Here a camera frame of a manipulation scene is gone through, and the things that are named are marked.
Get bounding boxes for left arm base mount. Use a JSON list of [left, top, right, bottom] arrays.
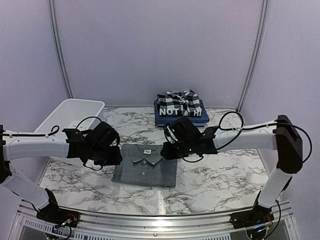
[[36, 188, 80, 228]]

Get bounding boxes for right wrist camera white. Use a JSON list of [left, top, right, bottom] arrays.
[[163, 124, 178, 144]]

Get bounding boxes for grey long sleeve shirt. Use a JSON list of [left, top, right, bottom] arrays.
[[111, 143, 178, 188]]

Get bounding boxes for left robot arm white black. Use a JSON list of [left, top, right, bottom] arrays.
[[0, 121, 123, 223]]

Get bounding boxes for blue checked folded shirt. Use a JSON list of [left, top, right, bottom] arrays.
[[153, 99, 209, 128]]

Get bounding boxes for right wall aluminium profile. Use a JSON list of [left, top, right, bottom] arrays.
[[236, 0, 270, 112]]

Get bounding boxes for aluminium frame rail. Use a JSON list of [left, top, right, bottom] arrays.
[[8, 200, 301, 240]]

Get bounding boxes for left wall aluminium profile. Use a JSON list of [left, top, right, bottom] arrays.
[[47, 0, 74, 99]]

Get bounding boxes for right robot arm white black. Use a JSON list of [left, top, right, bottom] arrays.
[[160, 114, 308, 224]]

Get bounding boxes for white plastic bin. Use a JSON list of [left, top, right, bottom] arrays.
[[35, 98, 105, 133]]

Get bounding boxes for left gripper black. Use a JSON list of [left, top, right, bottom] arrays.
[[88, 145, 123, 166]]

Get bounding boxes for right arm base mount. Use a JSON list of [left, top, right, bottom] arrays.
[[229, 196, 275, 229]]

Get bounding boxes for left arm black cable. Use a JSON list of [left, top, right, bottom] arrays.
[[0, 115, 121, 172]]

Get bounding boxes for black shirt white letters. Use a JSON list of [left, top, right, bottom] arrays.
[[158, 106, 202, 117]]

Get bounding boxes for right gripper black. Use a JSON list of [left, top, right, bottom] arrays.
[[161, 139, 195, 160]]

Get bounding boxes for black white plaid shirt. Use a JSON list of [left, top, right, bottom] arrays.
[[157, 89, 202, 109]]

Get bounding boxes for wall aluminium profile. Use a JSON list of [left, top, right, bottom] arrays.
[[236, 0, 270, 112], [47, 0, 74, 99]]

